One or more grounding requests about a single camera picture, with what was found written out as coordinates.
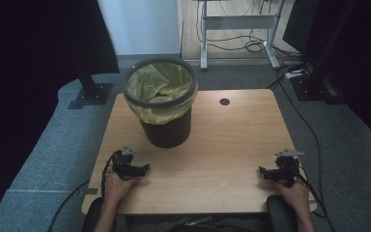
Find person's right hand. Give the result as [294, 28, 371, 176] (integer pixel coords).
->
[274, 178, 310, 211]

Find black trash bin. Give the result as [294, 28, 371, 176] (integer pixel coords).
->
[139, 107, 193, 149]

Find black chair armrest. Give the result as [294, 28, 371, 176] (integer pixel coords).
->
[266, 194, 300, 232]
[81, 196, 106, 232]

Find person's lap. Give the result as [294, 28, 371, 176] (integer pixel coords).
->
[125, 214, 269, 232]

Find tangle of black cables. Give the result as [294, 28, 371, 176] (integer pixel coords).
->
[195, 0, 303, 60]

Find grey bin ring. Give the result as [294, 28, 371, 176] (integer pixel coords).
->
[123, 57, 198, 109]

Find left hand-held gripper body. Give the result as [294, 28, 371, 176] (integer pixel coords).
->
[110, 146, 143, 181]

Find right hand-held gripper cable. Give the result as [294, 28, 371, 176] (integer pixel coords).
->
[293, 166, 331, 232]

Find long black floor cable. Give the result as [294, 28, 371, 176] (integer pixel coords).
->
[266, 80, 325, 201]

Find person's left hand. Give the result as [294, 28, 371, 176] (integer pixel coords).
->
[103, 167, 139, 204]

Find white desk frame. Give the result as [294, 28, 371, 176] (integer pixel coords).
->
[192, 0, 282, 72]

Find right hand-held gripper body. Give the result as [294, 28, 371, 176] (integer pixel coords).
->
[274, 148, 304, 189]

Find black monitor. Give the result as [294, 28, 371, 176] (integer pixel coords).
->
[282, 0, 320, 54]

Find black metal stand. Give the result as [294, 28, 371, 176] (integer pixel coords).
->
[67, 69, 115, 110]
[290, 0, 347, 104]

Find yellow plastic trash bag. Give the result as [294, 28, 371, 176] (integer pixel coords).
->
[124, 62, 199, 126]

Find white partition panel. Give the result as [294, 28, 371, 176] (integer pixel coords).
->
[97, 0, 184, 56]

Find grey table bracket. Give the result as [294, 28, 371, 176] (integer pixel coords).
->
[77, 187, 99, 198]

